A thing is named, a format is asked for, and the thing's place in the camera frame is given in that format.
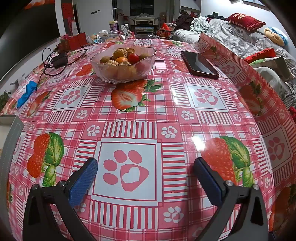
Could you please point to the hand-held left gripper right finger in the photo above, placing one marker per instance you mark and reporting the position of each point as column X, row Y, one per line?
column 208, row 183

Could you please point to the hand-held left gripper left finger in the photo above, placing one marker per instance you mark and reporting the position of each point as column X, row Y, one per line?
column 84, row 180

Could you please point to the white tray with grey rim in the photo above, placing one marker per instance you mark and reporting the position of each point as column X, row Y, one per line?
column 13, row 136

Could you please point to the clear glass bowl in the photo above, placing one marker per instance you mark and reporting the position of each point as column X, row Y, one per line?
column 144, row 69

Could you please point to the red printed tablecloth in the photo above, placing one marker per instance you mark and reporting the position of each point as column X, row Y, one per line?
column 129, row 120

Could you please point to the blue cloth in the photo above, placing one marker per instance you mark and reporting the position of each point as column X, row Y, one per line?
column 26, row 92

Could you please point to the green potted plant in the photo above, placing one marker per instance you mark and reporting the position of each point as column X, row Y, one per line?
column 3, row 99

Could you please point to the black smartphone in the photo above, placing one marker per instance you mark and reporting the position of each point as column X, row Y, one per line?
column 198, row 63

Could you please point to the brown walnut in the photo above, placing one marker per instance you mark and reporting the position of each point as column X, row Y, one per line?
column 118, row 53
column 128, row 50
column 124, row 64
column 110, row 63

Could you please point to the green jujube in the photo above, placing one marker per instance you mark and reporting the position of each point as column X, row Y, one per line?
column 143, row 56
column 105, row 59

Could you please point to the black power adapter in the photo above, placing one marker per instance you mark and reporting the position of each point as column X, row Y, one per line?
column 59, row 59

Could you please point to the small orange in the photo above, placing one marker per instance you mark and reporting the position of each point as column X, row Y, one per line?
column 120, row 60

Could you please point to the red cherry tomato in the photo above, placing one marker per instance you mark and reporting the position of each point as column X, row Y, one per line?
column 133, row 58

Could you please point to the beige pillow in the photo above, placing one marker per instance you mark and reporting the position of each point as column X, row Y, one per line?
column 275, row 66

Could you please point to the red cushion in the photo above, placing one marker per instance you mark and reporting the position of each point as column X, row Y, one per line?
column 261, row 55

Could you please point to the red gift box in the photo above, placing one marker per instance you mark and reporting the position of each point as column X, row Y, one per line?
column 76, row 39

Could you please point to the pile of plastic bags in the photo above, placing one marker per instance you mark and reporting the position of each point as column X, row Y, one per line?
column 104, row 37

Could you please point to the grey striped blanket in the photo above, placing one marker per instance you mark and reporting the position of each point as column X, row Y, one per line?
column 231, row 39

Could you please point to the white plastic holder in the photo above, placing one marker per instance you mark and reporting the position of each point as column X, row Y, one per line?
column 126, row 30

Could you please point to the red bag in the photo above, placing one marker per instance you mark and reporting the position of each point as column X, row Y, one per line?
column 165, row 31

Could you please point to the jar with yellow lid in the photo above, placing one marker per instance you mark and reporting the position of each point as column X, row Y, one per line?
column 113, row 25

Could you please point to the white green crumpled garment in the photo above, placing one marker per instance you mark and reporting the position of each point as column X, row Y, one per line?
column 201, row 24

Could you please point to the black television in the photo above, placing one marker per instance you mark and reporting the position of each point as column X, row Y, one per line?
column 27, row 30

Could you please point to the plush toy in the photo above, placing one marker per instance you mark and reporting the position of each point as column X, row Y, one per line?
column 276, row 34

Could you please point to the dark clothing pile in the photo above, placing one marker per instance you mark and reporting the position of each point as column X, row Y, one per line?
column 185, row 20

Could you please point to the red embroidered pillow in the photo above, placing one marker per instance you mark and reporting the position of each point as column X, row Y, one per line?
column 246, row 20

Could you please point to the white low bench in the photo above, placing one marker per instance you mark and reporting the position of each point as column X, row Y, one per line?
column 143, row 19

